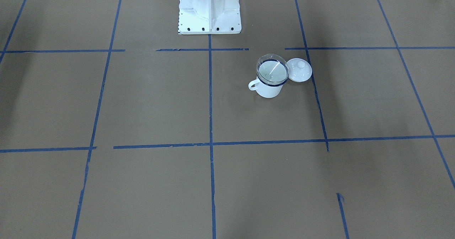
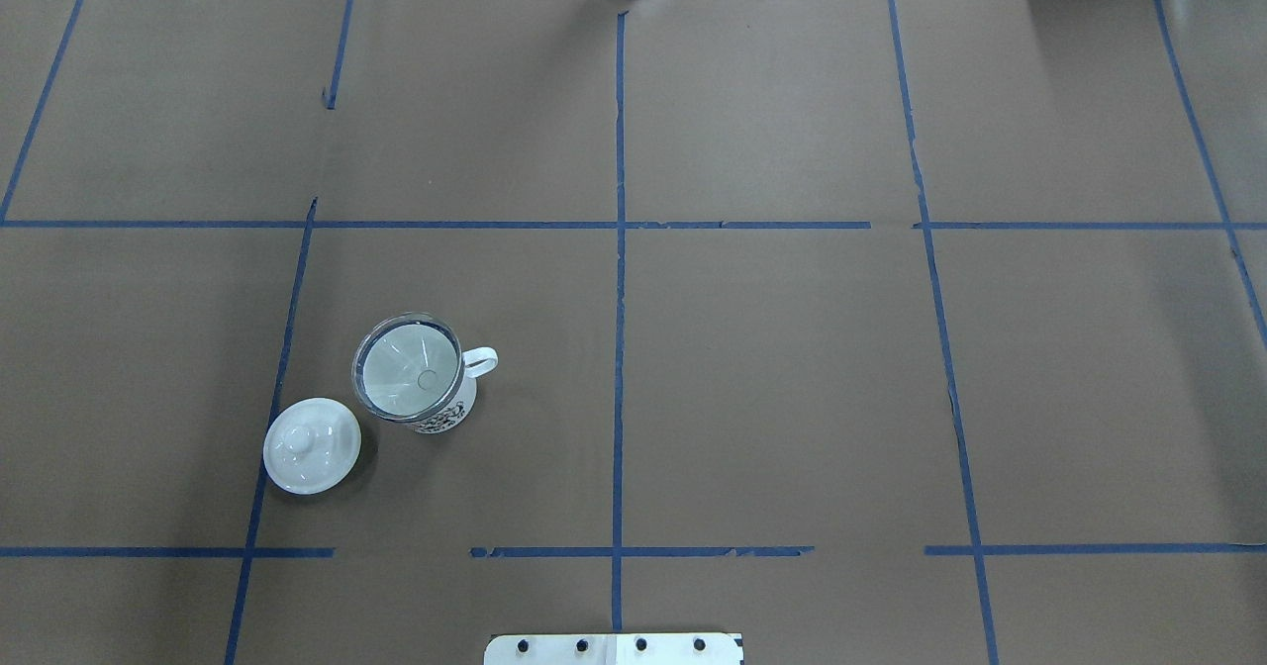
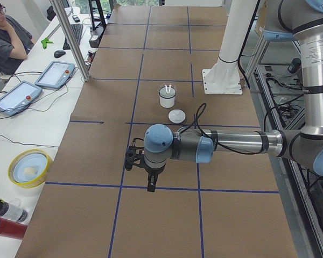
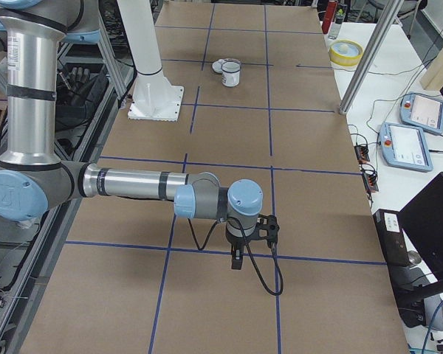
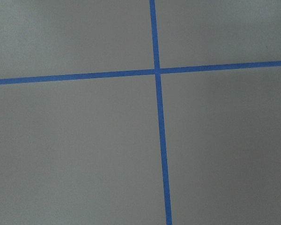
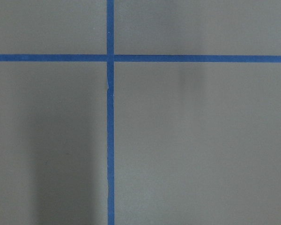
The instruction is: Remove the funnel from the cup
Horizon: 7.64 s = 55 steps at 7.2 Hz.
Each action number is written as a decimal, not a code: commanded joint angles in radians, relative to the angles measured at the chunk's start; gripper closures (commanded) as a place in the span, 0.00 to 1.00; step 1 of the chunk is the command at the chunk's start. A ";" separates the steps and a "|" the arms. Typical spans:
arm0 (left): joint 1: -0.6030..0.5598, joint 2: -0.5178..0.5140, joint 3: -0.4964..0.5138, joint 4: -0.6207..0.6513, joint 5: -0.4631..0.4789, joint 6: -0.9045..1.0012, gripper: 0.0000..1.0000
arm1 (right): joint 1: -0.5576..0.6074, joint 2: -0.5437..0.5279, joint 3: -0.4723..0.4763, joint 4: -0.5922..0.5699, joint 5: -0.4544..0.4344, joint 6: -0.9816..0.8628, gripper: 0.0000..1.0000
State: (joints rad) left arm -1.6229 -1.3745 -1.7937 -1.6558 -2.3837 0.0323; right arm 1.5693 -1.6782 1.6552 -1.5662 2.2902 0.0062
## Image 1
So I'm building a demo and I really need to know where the clear plastic funnel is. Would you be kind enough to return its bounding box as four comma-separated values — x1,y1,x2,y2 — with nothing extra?
256,54,289,87

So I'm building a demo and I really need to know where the white mug lid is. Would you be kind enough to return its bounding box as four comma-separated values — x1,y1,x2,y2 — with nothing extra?
287,58,312,83

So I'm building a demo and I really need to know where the white enamel mug blue rim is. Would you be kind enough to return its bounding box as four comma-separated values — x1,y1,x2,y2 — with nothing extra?
248,77,284,98

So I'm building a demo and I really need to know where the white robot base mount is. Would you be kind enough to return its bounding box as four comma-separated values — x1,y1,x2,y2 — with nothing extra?
178,0,242,35

